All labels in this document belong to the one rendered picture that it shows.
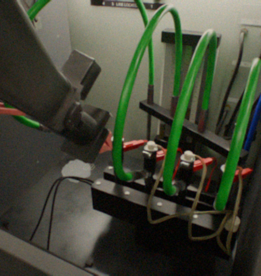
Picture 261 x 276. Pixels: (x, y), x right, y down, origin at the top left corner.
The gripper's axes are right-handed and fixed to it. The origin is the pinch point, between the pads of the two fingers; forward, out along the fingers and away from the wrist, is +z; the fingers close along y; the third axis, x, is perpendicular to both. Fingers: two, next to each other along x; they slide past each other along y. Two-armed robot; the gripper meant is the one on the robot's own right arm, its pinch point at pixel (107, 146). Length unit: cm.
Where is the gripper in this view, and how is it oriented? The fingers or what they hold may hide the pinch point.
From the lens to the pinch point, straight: 57.8
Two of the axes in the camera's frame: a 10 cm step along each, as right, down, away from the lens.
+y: 4.5, -8.8, 1.5
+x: -7.9, -3.1, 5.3
